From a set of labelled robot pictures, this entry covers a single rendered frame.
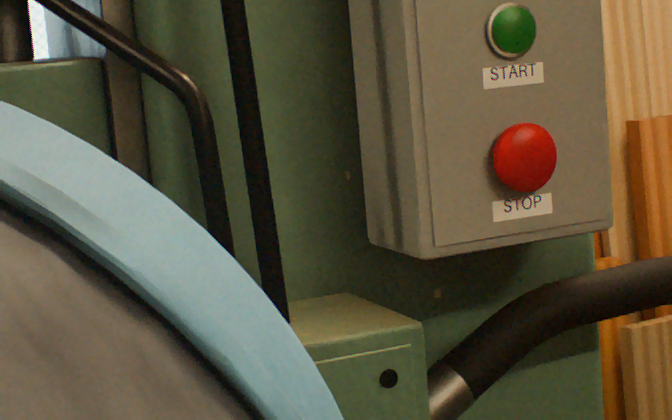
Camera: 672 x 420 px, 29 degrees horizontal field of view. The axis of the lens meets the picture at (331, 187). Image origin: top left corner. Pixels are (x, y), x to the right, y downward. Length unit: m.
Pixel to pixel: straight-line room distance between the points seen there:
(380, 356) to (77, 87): 0.19
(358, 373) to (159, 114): 0.15
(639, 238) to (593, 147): 1.65
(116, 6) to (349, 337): 0.19
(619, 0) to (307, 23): 1.70
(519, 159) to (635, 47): 1.73
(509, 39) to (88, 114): 0.19
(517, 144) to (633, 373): 1.54
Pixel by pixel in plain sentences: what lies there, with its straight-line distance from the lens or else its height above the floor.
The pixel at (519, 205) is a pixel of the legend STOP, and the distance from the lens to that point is 0.57.
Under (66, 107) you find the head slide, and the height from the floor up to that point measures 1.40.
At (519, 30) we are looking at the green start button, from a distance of 0.56.
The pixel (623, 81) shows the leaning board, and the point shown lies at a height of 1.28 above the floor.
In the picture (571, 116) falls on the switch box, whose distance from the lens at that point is 0.58.
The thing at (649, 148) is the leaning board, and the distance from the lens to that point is 2.21.
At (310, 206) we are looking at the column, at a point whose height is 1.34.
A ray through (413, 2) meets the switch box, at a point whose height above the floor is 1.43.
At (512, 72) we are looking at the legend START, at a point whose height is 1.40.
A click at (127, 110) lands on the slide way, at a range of 0.60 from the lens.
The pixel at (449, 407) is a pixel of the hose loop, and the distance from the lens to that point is 0.58.
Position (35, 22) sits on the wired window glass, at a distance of 2.05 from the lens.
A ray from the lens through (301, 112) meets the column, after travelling 0.59.
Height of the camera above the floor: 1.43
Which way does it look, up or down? 7 degrees down
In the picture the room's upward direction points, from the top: 5 degrees counter-clockwise
